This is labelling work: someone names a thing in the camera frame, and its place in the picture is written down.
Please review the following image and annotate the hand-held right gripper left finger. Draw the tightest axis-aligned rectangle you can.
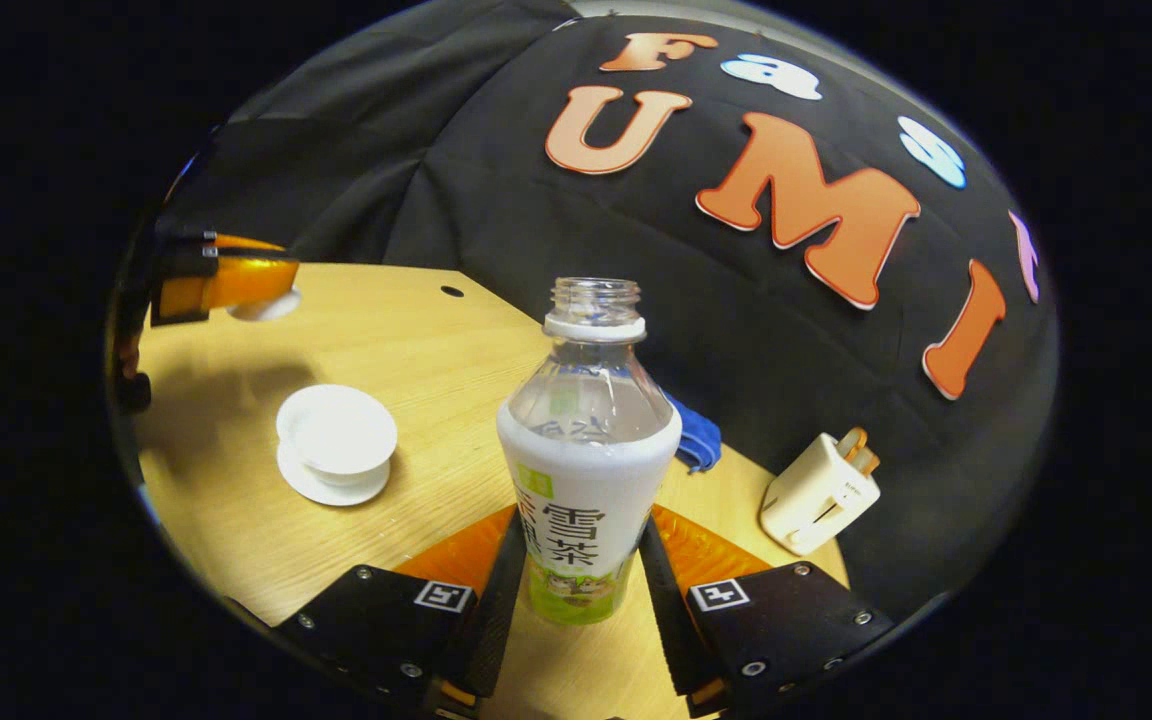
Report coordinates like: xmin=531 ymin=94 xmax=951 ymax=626
xmin=276 ymin=505 xmax=529 ymax=716

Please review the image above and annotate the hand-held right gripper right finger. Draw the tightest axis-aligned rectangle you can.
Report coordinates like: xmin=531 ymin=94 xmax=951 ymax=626
xmin=639 ymin=505 xmax=892 ymax=716

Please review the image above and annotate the white teacup lid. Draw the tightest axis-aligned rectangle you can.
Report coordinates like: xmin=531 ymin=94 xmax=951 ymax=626
xmin=228 ymin=290 xmax=303 ymax=322

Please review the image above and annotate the clear water bottle green label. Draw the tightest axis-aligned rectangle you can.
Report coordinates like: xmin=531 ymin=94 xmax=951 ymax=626
xmin=496 ymin=278 xmax=683 ymax=626

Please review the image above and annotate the white teacup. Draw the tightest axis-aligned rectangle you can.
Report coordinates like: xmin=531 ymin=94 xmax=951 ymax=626
xmin=276 ymin=385 xmax=399 ymax=488

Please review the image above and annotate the blue towel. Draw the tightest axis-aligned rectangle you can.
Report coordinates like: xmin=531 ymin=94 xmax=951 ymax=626
xmin=664 ymin=393 xmax=723 ymax=473

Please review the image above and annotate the white toaster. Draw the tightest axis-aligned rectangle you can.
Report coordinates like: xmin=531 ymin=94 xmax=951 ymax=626
xmin=760 ymin=432 xmax=881 ymax=557

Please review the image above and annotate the white saucer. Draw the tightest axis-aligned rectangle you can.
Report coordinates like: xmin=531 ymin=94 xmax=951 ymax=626
xmin=277 ymin=440 xmax=392 ymax=507

